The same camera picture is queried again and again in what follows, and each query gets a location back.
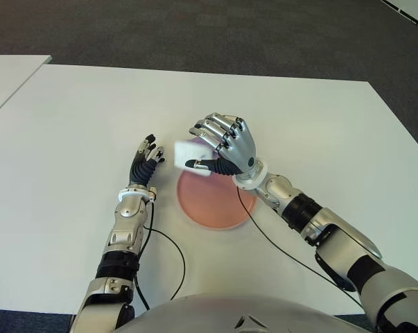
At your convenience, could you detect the robot right hand black silver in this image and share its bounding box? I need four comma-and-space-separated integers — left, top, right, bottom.
184, 112, 267, 178

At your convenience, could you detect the robot left hand black silver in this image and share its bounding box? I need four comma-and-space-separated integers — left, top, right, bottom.
128, 134, 166, 190

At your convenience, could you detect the purple white tissue paper pack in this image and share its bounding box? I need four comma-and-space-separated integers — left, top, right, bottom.
173, 138, 218, 178

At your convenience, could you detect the round pink plate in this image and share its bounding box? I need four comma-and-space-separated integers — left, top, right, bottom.
176, 166, 258, 230

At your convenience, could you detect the grey robot torso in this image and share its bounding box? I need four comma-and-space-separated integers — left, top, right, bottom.
113, 294, 372, 333

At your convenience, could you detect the white neighbouring table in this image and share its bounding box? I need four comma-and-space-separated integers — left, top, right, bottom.
0, 54, 53, 123

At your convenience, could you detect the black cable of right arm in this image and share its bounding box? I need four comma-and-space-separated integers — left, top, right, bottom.
236, 185, 365, 308

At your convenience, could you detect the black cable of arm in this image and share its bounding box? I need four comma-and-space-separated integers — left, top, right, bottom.
236, 185, 365, 308
134, 200, 186, 311

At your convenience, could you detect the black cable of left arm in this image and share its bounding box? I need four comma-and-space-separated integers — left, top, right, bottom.
134, 200, 186, 311

